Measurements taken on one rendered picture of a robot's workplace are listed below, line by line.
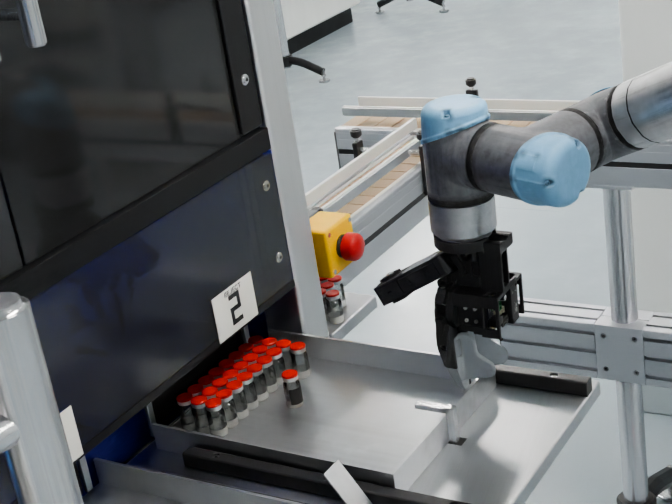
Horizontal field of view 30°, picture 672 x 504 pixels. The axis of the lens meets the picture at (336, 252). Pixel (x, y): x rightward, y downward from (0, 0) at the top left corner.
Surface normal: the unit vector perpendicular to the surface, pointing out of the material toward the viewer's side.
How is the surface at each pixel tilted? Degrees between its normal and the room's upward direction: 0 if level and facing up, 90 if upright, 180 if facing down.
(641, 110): 86
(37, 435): 90
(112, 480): 90
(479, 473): 0
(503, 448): 0
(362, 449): 0
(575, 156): 92
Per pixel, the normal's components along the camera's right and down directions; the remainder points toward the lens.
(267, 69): 0.85, 0.08
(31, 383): 0.68, 0.19
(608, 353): -0.50, 0.40
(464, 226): -0.03, 0.40
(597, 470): -0.15, -0.91
